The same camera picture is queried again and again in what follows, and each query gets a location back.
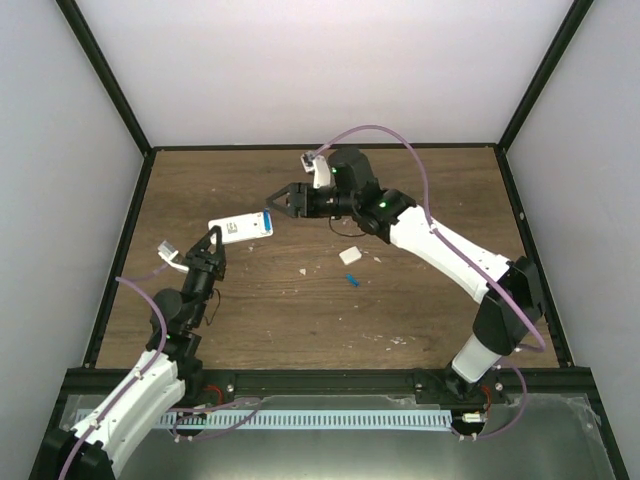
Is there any light blue slotted cable duct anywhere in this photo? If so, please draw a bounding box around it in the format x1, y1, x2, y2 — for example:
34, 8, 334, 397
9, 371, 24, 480
177, 410, 452, 432

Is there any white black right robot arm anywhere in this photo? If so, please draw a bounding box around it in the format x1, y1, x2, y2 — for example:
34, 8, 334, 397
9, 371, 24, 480
266, 147, 546, 403

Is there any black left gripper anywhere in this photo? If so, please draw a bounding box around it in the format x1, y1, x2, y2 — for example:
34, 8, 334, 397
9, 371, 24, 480
183, 227, 227, 329

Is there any white air conditioner remote control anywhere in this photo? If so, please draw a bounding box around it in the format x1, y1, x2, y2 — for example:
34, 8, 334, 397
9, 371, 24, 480
207, 209, 274, 245

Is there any blue battery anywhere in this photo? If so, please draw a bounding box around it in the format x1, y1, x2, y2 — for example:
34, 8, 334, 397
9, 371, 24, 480
345, 274, 360, 287
263, 211, 273, 233

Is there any metal front plate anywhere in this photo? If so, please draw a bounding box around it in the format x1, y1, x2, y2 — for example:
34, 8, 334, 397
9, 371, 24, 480
44, 392, 616, 480

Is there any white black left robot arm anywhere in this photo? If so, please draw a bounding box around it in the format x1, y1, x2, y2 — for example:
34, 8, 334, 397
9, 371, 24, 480
35, 225, 227, 479

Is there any white remote battery cover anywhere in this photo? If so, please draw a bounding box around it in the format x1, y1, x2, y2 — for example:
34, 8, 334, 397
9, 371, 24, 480
339, 246, 362, 266

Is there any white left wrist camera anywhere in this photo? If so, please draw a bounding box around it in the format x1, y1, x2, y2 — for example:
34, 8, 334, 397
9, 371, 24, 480
157, 240, 189, 274

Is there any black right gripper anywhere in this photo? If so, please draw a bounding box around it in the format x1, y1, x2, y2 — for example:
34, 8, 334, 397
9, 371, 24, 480
272, 182, 358, 219

